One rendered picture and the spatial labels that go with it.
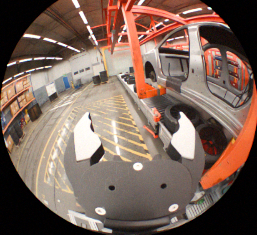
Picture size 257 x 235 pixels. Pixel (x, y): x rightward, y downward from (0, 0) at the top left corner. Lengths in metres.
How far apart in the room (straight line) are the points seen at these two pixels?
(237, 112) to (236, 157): 0.57
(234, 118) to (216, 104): 0.32
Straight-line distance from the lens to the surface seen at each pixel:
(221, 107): 1.10
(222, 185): 1.55
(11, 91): 9.69
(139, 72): 1.76
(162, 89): 2.06
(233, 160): 0.61
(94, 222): 1.32
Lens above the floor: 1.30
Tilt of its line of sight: 28 degrees down
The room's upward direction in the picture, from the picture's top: 10 degrees counter-clockwise
